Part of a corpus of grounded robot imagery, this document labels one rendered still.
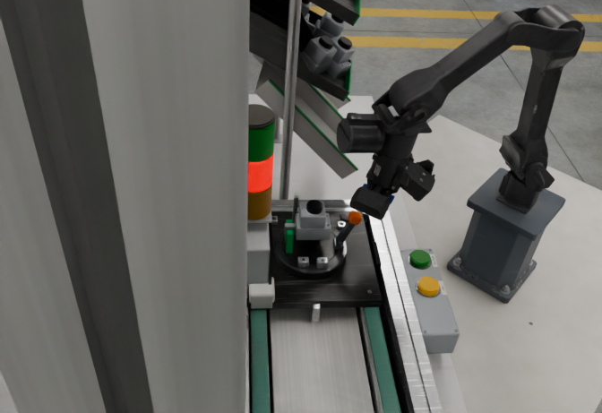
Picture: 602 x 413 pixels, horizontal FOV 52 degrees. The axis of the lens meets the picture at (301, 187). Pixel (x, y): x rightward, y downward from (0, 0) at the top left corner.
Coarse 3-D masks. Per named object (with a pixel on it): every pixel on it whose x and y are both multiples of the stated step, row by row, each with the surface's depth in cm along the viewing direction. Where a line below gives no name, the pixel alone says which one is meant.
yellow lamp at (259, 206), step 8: (248, 192) 81; (264, 192) 81; (248, 200) 81; (256, 200) 81; (264, 200) 82; (248, 208) 82; (256, 208) 82; (264, 208) 83; (248, 216) 83; (256, 216) 83; (264, 216) 84
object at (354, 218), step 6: (342, 216) 114; (348, 216) 115; (354, 216) 113; (360, 216) 114; (348, 222) 114; (354, 222) 114; (342, 228) 117; (348, 228) 115; (342, 234) 116; (348, 234) 116; (336, 240) 118; (342, 240) 117
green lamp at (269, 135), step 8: (248, 128) 74; (264, 128) 74; (272, 128) 76; (248, 136) 75; (256, 136) 75; (264, 136) 75; (272, 136) 76; (248, 144) 75; (256, 144) 75; (264, 144) 76; (272, 144) 77; (248, 152) 76; (256, 152) 76; (264, 152) 77; (272, 152) 78; (248, 160) 77; (256, 160) 77
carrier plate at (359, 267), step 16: (336, 224) 126; (272, 240) 122; (352, 240) 123; (352, 256) 120; (368, 256) 120; (272, 272) 115; (352, 272) 116; (368, 272) 117; (288, 288) 113; (304, 288) 113; (320, 288) 113; (336, 288) 113; (352, 288) 113; (368, 288) 114; (272, 304) 110; (288, 304) 111; (304, 304) 111; (320, 304) 111; (336, 304) 112; (352, 304) 112; (368, 304) 112
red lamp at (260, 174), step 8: (264, 160) 78; (272, 160) 79; (248, 168) 78; (256, 168) 78; (264, 168) 78; (272, 168) 81; (248, 176) 79; (256, 176) 79; (264, 176) 79; (248, 184) 79; (256, 184) 79; (264, 184) 80; (256, 192) 80
